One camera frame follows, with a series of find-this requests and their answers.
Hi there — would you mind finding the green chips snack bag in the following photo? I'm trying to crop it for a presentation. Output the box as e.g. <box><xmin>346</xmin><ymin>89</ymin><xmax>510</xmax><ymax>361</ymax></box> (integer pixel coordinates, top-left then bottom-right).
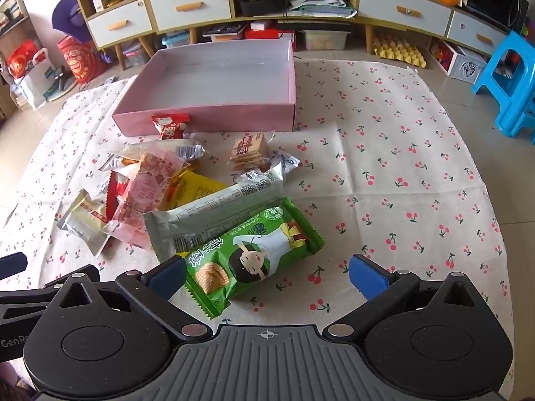
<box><xmin>185</xmin><ymin>197</ymin><xmax>325</xmax><ymax>319</ymax></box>

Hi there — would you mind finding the purple plush toy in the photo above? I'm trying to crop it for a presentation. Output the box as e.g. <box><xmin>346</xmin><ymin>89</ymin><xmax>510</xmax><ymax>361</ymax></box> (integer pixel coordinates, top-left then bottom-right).
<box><xmin>52</xmin><ymin>0</ymin><xmax>92</xmax><ymax>42</ymax></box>

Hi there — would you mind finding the small red candy pack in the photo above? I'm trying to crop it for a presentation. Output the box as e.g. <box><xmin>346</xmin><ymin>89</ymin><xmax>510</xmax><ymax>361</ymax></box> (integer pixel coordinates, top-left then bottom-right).
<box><xmin>151</xmin><ymin>113</ymin><xmax>191</xmax><ymax>139</ymax></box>

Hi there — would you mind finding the cherry print floor cloth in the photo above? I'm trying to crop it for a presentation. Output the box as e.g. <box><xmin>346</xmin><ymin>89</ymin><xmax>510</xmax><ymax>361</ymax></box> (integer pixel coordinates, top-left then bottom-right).
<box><xmin>0</xmin><ymin>57</ymin><xmax>514</xmax><ymax>399</ymax></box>

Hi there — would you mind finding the white beige snack pack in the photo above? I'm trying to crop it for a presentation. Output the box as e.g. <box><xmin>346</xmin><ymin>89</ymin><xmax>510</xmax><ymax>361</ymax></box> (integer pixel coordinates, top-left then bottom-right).
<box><xmin>57</xmin><ymin>189</ymin><xmax>110</xmax><ymax>256</ymax></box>

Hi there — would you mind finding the clear plastic storage bin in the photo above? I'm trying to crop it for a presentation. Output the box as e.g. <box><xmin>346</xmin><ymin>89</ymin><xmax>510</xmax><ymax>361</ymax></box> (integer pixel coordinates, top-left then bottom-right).
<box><xmin>303</xmin><ymin>30</ymin><xmax>350</xmax><ymax>51</ymax></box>

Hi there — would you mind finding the pink cardboard box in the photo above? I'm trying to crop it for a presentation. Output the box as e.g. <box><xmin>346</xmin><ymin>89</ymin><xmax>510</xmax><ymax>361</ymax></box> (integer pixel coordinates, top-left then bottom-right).
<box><xmin>112</xmin><ymin>37</ymin><xmax>297</xmax><ymax>137</ymax></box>

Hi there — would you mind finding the wooden tv cabinet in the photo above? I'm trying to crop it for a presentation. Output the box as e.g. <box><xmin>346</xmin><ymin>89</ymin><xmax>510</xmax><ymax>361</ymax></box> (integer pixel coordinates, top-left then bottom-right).
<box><xmin>77</xmin><ymin>0</ymin><xmax>528</xmax><ymax>55</ymax></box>

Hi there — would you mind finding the pink floral snack pack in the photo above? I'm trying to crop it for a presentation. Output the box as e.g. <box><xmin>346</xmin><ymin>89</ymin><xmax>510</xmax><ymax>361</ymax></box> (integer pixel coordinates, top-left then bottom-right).
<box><xmin>108</xmin><ymin>150</ymin><xmax>188</xmax><ymax>251</ymax></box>

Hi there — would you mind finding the white patterned toy box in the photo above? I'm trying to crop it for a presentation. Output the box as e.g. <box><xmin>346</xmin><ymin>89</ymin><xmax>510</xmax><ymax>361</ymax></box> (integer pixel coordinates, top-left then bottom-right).
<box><xmin>429</xmin><ymin>37</ymin><xmax>487</xmax><ymax>84</ymax></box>

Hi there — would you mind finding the blue silver chocolate pack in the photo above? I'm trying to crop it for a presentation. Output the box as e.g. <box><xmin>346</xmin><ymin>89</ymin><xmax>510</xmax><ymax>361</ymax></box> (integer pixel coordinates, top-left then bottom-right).
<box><xmin>236</xmin><ymin>151</ymin><xmax>301</xmax><ymax>185</ymax></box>

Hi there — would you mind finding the blue plastic stool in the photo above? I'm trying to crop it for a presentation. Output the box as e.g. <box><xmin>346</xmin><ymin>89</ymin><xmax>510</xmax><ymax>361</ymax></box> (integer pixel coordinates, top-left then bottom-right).
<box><xmin>471</xmin><ymin>32</ymin><xmax>534</xmax><ymax>143</ymax></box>

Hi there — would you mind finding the red round gift box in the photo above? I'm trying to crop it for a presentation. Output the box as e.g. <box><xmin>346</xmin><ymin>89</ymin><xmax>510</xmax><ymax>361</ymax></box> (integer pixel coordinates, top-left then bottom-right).
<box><xmin>57</xmin><ymin>35</ymin><xmax>107</xmax><ymax>84</ymax></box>

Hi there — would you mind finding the red gift bag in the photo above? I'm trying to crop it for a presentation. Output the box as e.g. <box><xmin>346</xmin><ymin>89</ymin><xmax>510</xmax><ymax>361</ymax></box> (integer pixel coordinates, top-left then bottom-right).
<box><xmin>7</xmin><ymin>39</ymin><xmax>38</xmax><ymax>79</ymax></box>

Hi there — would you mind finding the yellow egg tray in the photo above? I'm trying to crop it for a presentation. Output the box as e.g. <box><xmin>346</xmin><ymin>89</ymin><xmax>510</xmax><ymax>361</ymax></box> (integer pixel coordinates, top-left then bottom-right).
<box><xmin>372</xmin><ymin>33</ymin><xmax>427</xmax><ymax>69</ymax></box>

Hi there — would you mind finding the yellow snack bag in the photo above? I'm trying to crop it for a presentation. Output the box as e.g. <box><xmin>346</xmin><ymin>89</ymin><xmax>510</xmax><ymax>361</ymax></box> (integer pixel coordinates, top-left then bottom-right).
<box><xmin>159</xmin><ymin>170</ymin><xmax>227</xmax><ymax>211</ymax></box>

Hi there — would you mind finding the clear cracker pack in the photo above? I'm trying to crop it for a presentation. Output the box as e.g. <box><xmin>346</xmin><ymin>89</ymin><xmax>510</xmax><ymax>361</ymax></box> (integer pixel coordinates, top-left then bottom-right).
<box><xmin>229</xmin><ymin>133</ymin><xmax>270</xmax><ymax>172</ymax></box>

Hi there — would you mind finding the clear wafer pack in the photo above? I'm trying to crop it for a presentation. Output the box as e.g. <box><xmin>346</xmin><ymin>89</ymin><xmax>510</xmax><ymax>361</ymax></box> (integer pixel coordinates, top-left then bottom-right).
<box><xmin>110</xmin><ymin>139</ymin><xmax>205</xmax><ymax>161</ymax></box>

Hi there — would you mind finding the white shopping bag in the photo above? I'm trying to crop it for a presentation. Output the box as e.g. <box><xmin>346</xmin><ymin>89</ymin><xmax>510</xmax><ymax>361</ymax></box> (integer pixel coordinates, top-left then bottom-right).
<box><xmin>17</xmin><ymin>48</ymin><xmax>55</xmax><ymax>110</ymax></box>

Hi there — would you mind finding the red white biscuit pack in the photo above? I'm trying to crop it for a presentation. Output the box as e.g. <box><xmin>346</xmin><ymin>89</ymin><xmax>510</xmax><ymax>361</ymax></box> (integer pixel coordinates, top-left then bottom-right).
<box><xmin>105</xmin><ymin>171</ymin><xmax>130</xmax><ymax>221</ymax></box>

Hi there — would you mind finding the red shoe box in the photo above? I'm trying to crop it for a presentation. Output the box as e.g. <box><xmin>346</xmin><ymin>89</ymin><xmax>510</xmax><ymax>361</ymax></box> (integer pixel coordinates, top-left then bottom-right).
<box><xmin>245</xmin><ymin>28</ymin><xmax>296</xmax><ymax>51</ymax></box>

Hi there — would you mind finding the long silver-green snack pack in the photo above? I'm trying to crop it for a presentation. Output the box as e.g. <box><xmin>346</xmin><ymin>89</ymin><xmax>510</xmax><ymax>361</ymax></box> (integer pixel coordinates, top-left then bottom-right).
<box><xmin>144</xmin><ymin>163</ymin><xmax>287</xmax><ymax>262</ymax></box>

